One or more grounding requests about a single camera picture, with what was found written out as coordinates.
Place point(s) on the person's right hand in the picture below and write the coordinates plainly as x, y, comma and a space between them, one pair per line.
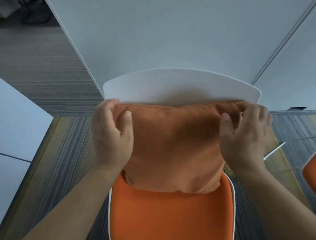
244, 145

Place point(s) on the person's left hand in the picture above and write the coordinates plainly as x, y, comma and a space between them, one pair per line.
108, 138

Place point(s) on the person's left thumb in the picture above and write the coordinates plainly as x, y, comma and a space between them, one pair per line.
127, 123

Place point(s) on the person's right thumb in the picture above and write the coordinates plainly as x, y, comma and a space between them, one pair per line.
227, 126

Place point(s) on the orange cushion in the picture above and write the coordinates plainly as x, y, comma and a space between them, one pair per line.
176, 148

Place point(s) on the person's left forearm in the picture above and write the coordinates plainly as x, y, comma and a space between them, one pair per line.
66, 205

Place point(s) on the person's right forearm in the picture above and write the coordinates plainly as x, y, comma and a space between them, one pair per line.
276, 205

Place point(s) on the white chair with orange seat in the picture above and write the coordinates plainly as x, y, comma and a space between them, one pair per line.
172, 212

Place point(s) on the white table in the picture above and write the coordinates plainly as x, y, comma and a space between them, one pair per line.
17, 126

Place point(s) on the orange chair with white frame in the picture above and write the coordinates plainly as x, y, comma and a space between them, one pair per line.
309, 173

